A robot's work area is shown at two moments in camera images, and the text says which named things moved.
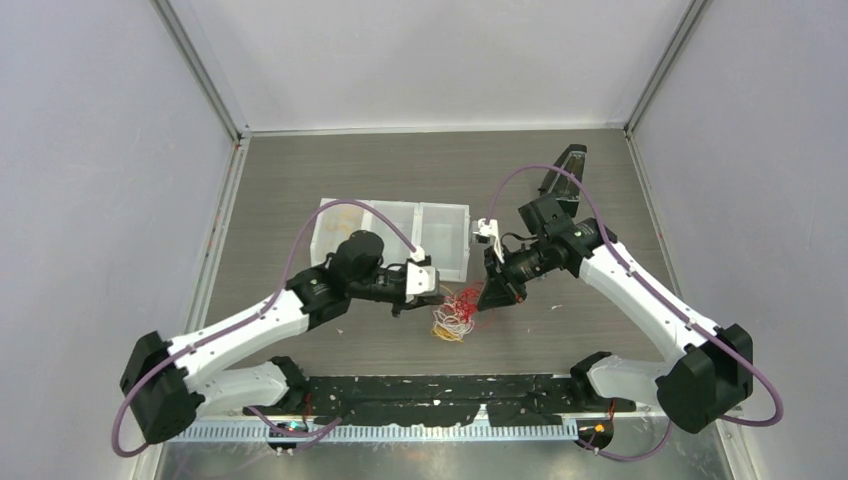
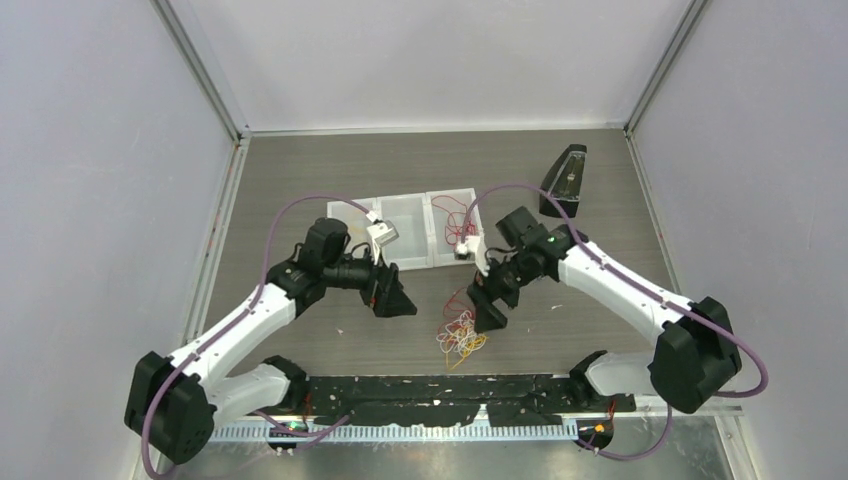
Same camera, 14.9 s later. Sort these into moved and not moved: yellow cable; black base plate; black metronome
Moved: yellow cable
Not moved: black base plate; black metronome
